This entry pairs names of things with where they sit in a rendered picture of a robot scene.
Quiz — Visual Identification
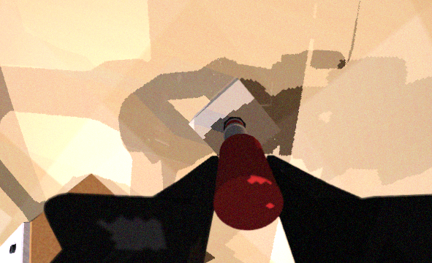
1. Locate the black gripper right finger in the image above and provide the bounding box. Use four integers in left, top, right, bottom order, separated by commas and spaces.
266, 156, 432, 263

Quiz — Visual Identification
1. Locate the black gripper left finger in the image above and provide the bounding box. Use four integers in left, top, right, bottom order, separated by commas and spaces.
43, 156, 219, 263

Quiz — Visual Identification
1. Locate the dark red marker cap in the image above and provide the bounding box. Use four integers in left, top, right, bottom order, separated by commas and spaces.
213, 134, 284, 231

